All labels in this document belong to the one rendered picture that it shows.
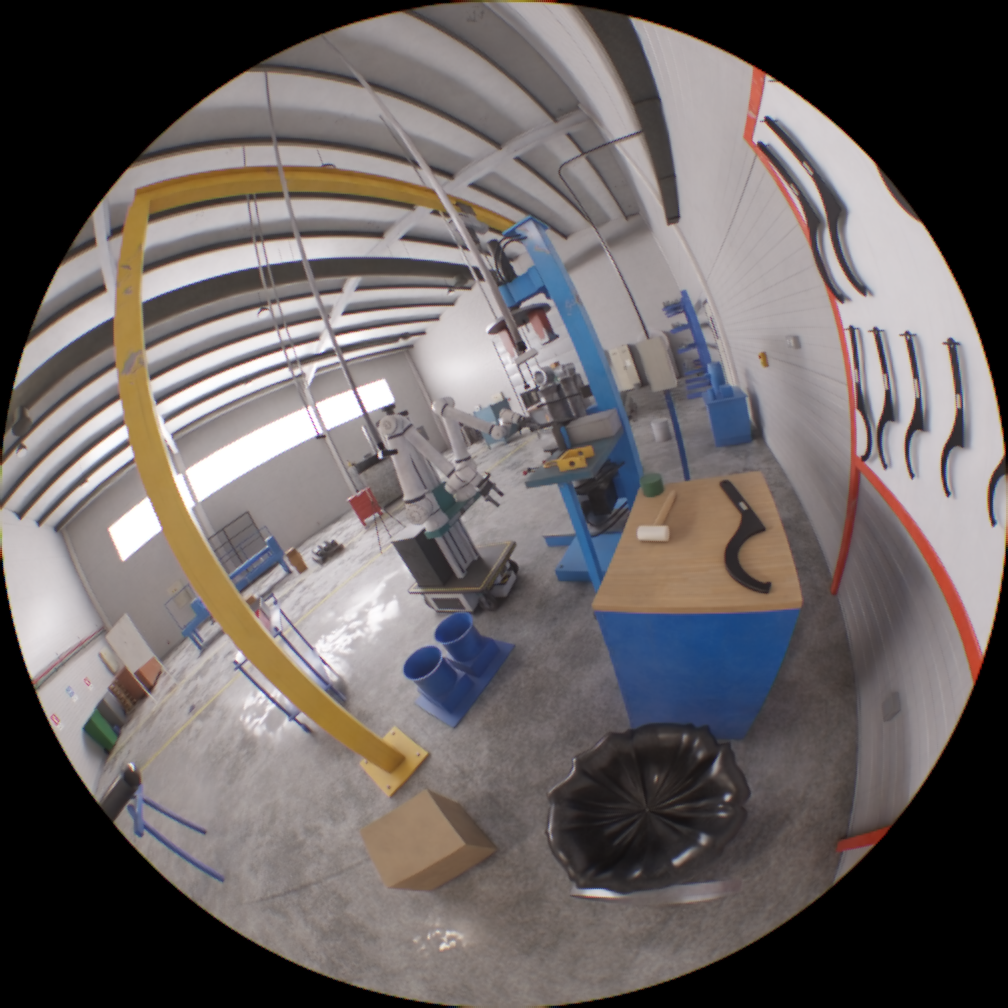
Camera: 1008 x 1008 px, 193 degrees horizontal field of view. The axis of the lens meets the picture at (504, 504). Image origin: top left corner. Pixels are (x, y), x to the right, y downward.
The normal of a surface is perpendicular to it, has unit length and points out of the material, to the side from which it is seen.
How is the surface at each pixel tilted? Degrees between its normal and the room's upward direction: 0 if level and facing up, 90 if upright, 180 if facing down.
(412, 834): 0
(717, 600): 0
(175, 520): 90
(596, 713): 0
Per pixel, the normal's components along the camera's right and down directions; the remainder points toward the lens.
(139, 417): 0.76, -0.11
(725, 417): -0.52, 0.50
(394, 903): -0.40, -0.86
